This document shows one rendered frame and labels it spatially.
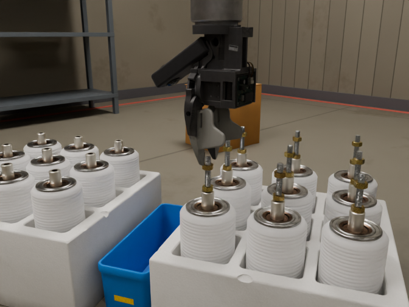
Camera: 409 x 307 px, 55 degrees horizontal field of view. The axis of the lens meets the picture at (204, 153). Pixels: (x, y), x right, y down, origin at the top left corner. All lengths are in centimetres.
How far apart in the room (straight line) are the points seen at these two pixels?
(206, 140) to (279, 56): 313
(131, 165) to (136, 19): 263
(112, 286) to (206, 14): 52
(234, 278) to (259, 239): 7
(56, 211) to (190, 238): 27
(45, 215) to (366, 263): 56
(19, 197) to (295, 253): 54
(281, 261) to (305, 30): 304
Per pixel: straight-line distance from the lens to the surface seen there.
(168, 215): 102
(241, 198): 75
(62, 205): 79
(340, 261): 62
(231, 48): 57
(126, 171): 97
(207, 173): 65
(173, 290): 68
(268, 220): 63
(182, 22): 384
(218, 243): 65
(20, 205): 87
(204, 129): 60
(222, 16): 57
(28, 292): 88
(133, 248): 90
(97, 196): 88
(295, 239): 62
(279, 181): 62
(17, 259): 85
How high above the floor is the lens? 53
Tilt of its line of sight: 17 degrees down
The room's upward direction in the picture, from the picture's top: straight up
